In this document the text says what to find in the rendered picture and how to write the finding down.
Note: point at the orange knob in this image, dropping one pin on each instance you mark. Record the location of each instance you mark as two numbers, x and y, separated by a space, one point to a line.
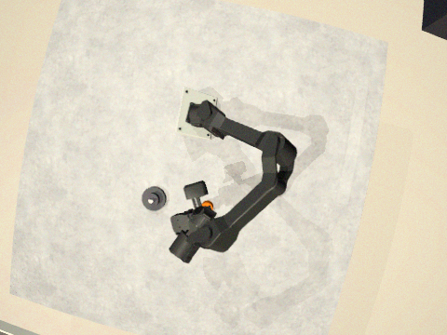
207 203

